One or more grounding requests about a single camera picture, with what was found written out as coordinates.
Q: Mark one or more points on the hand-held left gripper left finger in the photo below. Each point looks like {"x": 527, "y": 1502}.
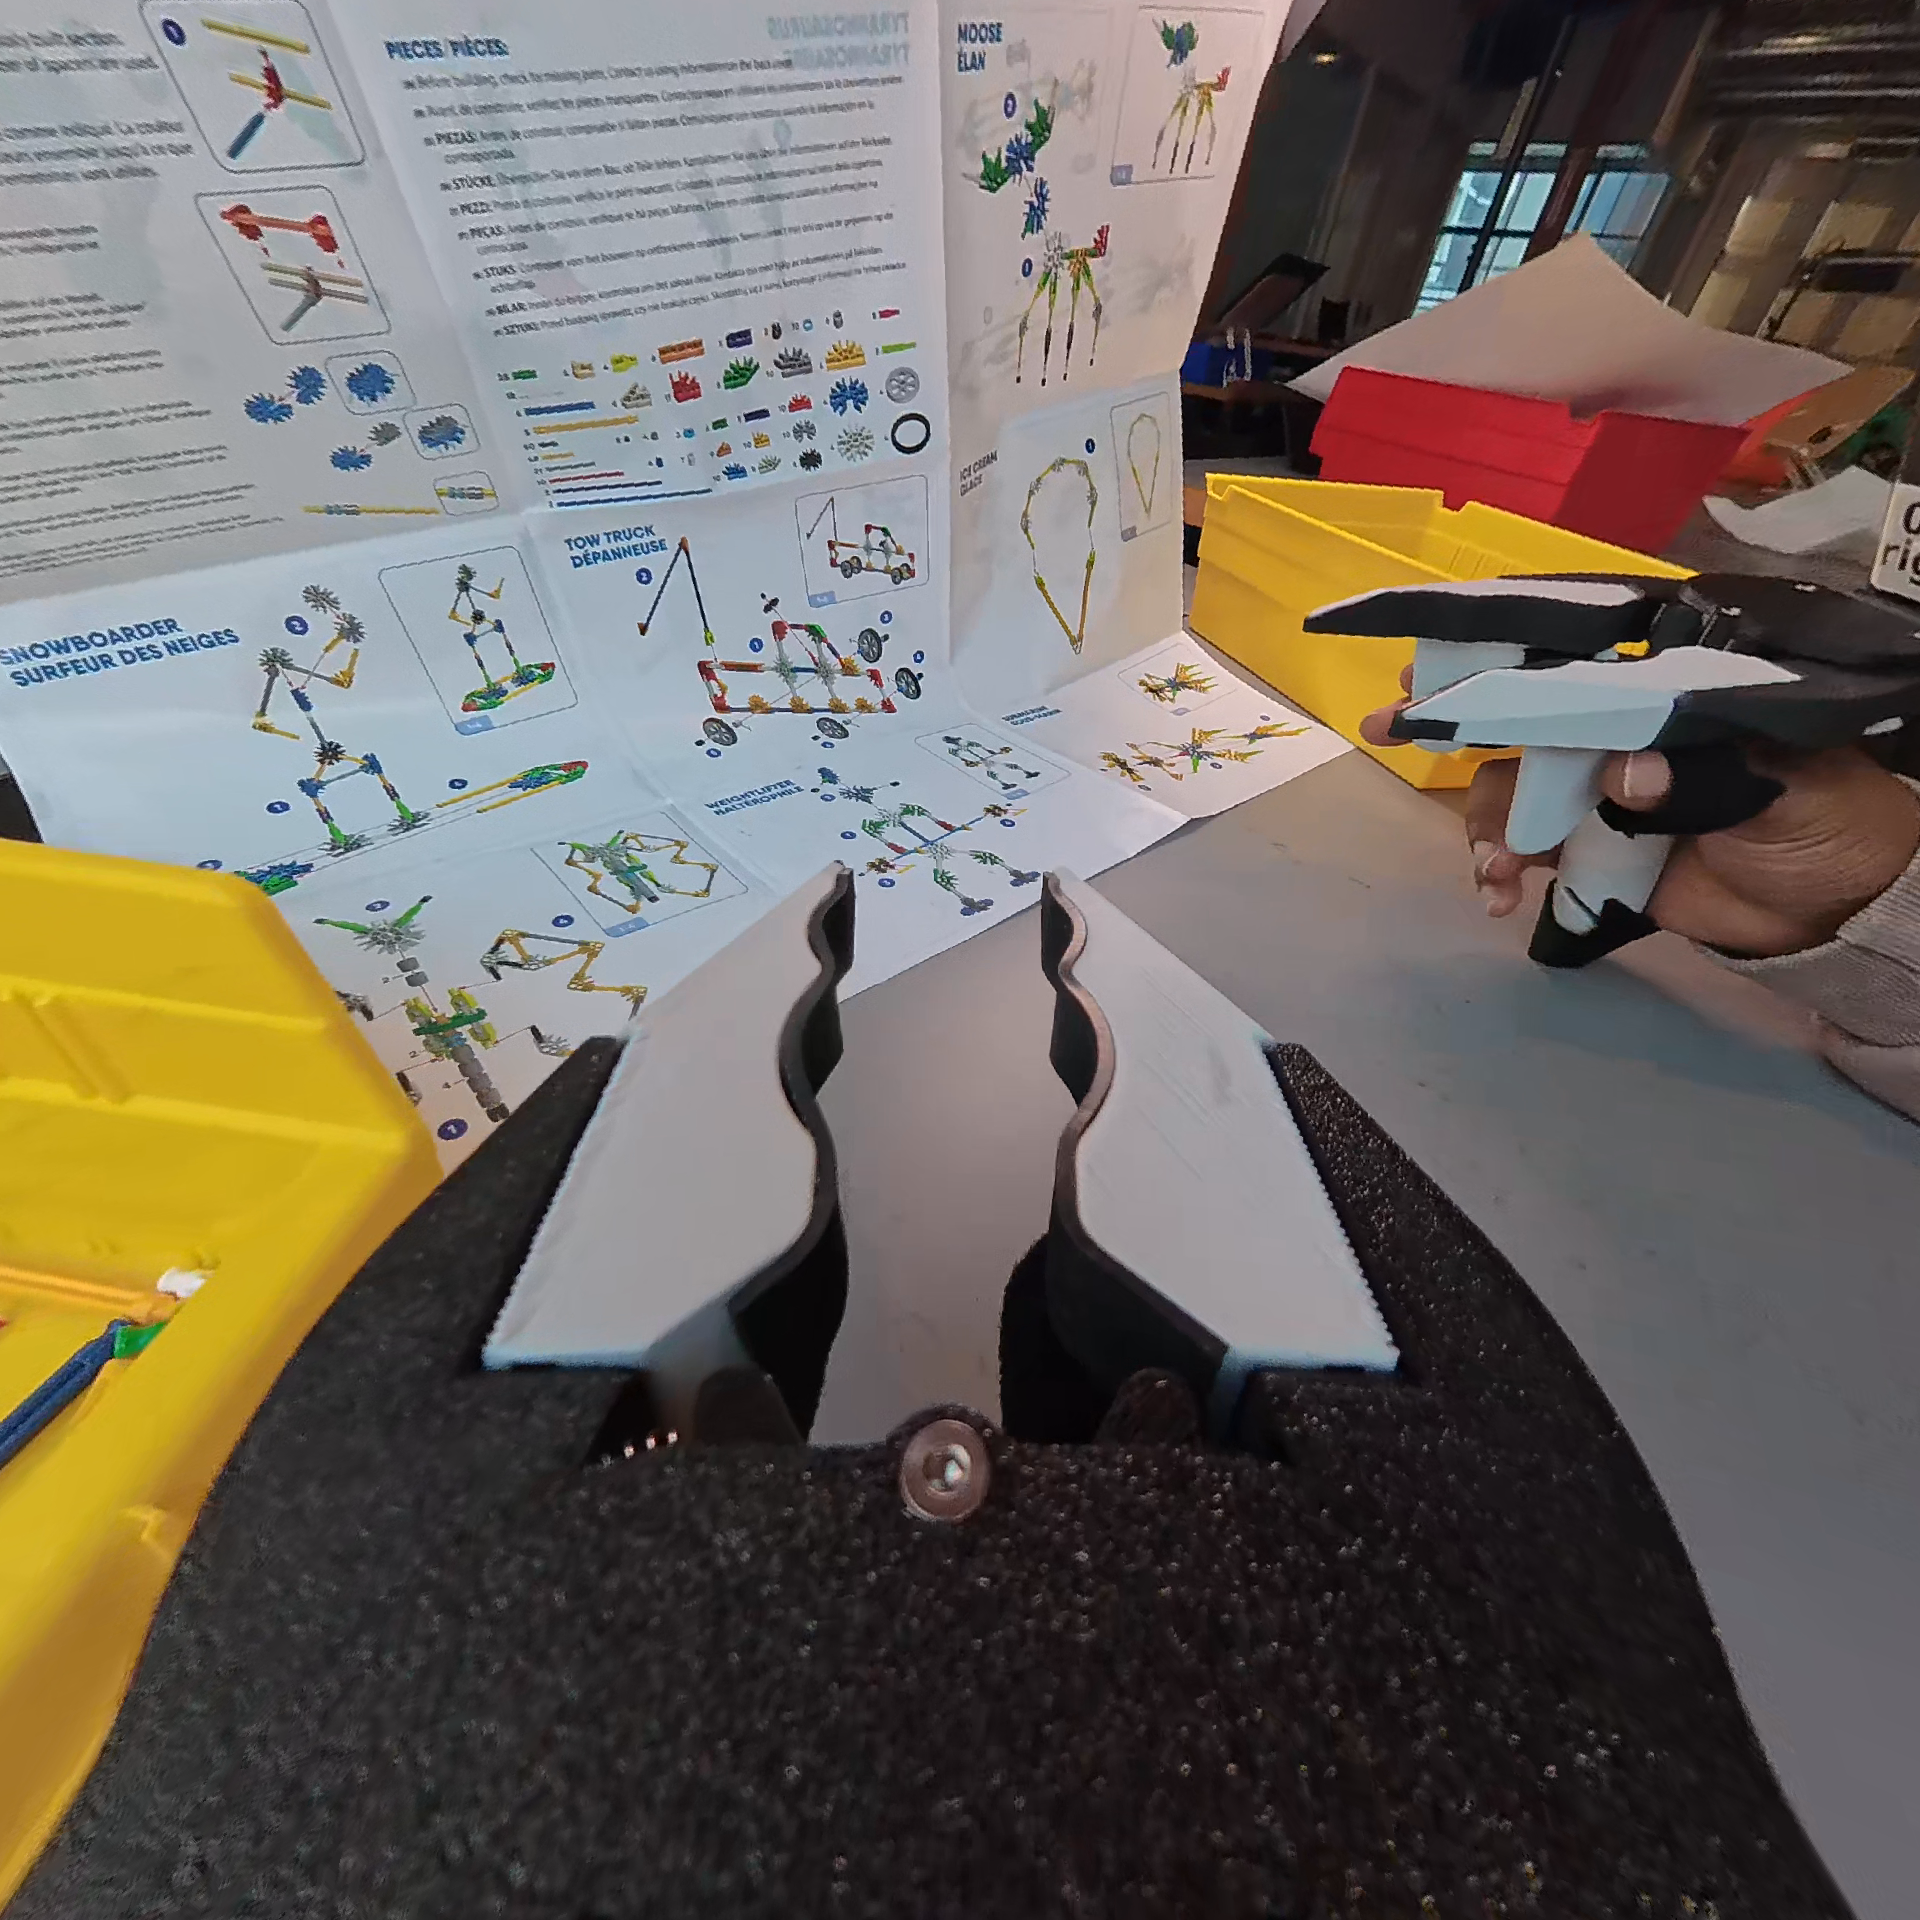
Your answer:
{"x": 676, "y": 1198}

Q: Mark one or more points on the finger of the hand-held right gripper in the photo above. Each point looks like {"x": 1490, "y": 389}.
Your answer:
{"x": 1470, "y": 666}
{"x": 1592, "y": 703}

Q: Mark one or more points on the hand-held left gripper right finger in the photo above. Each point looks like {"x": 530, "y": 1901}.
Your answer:
{"x": 1216, "y": 1198}

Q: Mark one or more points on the yellow bin with toy pieces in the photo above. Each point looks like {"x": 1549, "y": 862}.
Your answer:
{"x": 179, "y": 1050}

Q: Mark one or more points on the person's right forearm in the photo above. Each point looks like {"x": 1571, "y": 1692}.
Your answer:
{"x": 1859, "y": 992}

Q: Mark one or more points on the grey desk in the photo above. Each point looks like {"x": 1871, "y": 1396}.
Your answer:
{"x": 1681, "y": 1261}

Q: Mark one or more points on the person's right hand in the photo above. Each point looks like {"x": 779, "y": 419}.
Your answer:
{"x": 1803, "y": 856}

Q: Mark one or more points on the stacked yellow storage bins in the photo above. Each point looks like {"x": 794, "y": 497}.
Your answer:
{"x": 1321, "y": 569}

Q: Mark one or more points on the red storage bin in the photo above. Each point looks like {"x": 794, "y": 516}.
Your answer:
{"x": 1531, "y": 450}

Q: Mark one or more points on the white paper sheet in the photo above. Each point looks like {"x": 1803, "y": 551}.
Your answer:
{"x": 1577, "y": 329}

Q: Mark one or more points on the pile of colourful toy pieces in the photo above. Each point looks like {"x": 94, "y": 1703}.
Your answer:
{"x": 94, "y": 1333}

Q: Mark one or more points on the toy instruction poster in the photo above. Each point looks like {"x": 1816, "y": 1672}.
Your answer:
{"x": 603, "y": 181}

